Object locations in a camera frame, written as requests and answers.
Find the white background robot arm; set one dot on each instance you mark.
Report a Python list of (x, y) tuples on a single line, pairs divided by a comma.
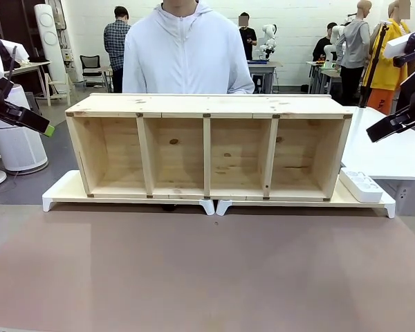
[(333, 41), (269, 39)]

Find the man in plaid shirt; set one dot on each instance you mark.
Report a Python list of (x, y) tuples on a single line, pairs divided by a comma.
[(115, 38)]

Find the seated person in black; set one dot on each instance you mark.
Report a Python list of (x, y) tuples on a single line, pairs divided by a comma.
[(323, 46)]

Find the mannequin in grey hoodie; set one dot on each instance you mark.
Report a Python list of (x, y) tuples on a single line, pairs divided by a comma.
[(356, 45)]

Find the person in white hoodie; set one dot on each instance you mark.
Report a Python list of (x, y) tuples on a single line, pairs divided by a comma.
[(186, 52)]

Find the mannequin in yellow jacket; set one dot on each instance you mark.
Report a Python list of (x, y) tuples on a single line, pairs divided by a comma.
[(389, 69)]

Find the wooden desk with clutter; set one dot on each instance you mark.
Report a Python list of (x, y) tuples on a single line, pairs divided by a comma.
[(31, 65)]

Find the white side table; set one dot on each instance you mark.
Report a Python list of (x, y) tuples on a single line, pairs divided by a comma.
[(384, 152)]

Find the grey background table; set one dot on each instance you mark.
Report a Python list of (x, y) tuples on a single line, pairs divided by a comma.
[(264, 69)]

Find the white cylindrical air purifier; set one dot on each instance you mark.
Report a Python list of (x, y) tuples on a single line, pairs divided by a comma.
[(19, 145)]

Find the black tripod stand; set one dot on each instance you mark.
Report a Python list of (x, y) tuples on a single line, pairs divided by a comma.
[(375, 55)]

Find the man in black shirt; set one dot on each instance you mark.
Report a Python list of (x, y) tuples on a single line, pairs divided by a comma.
[(249, 36)]

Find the white tower air conditioner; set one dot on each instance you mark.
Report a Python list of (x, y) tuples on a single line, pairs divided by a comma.
[(50, 38)]

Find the white power strip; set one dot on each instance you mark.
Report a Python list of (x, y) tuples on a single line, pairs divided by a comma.
[(363, 188)]

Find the four-compartment wooden shelf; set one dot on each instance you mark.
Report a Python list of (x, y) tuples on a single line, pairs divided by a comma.
[(207, 103)]

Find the light wooden chair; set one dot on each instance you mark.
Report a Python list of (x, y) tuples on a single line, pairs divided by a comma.
[(57, 86)]

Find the white-legged wooden riser stand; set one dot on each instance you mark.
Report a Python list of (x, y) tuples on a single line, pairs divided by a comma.
[(69, 188), (335, 200)]

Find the black mesh office chair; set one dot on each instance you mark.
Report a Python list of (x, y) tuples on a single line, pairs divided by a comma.
[(90, 64)]

